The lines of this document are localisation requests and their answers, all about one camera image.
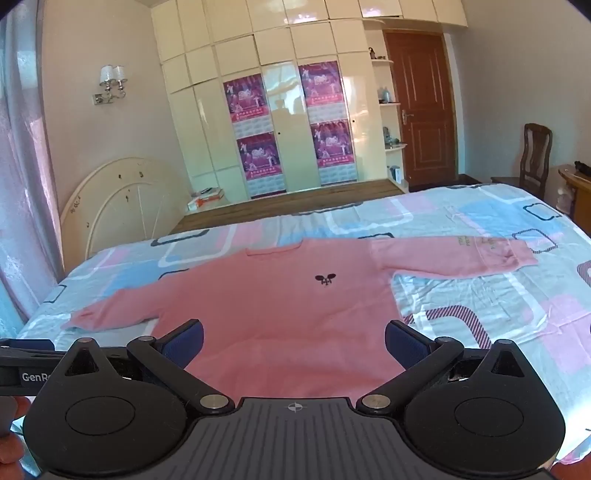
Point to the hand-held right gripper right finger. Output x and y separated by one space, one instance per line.
405 344

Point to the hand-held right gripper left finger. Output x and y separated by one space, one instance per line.
184 344

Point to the pink sweater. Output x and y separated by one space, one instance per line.
286 314

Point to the person's left hand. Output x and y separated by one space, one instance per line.
11 445

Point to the patterned bed sheet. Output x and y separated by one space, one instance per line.
461 217

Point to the orange white box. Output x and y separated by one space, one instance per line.
205 199

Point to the cream round headboard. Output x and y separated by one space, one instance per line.
115 207

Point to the corner shelf unit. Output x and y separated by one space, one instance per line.
392 145

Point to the sheer pink curtain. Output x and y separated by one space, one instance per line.
23 161

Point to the cream wardrobe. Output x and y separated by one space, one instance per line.
203 129

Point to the wooden desk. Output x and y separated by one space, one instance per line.
579 198

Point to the dark wooden chair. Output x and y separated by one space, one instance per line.
535 157

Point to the brown wooden door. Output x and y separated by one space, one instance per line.
422 106

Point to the blue vase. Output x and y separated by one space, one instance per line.
385 95

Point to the dark object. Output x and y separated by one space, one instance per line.
584 168

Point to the purple wall poster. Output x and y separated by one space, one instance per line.
321 85
333 147
246 99
259 159

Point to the wall lamp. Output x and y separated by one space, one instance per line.
112 81

